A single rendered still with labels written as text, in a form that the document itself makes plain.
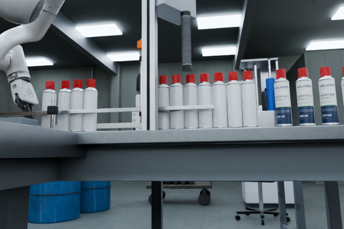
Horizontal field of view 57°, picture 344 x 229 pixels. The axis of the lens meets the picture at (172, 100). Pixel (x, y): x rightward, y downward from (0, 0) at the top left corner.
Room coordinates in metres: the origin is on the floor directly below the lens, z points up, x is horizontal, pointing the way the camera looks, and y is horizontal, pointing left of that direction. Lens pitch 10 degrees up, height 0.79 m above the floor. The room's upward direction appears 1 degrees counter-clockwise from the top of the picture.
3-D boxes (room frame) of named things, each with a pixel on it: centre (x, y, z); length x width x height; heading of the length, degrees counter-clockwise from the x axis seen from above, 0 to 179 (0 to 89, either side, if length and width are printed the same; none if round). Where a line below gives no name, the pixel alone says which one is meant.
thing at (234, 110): (1.11, -0.22, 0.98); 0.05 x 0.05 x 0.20
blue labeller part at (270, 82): (1.14, -0.37, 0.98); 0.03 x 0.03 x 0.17
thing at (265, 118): (1.19, -0.34, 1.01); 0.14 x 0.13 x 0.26; 81
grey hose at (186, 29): (1.04, -0.05, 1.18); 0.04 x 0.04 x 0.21
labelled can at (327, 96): (1.06, -0.54, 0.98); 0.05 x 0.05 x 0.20
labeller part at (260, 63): (1.19, -0.34, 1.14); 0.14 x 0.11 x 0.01; 81
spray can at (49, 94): (1.22, 0.48, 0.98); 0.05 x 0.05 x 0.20
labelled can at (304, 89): (1.08, -0.46, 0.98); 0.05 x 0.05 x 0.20
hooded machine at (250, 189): (5.07, -1.49, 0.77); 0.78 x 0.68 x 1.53; 82
